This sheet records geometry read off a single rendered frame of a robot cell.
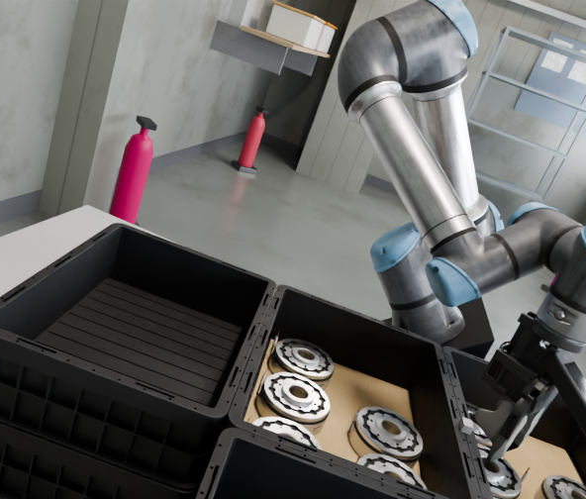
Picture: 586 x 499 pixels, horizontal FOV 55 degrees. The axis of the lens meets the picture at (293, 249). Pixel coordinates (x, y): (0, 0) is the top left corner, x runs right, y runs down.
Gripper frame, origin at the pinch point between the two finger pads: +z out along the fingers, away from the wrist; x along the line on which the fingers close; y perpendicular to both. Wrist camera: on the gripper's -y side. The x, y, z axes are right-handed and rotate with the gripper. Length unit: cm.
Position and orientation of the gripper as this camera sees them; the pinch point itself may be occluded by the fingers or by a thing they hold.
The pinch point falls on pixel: (506, 451)
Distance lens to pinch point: 92.4
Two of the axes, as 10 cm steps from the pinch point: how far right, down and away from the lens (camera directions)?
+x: -7.1, 0.0, -7.0
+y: -6.2, -4.8, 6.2
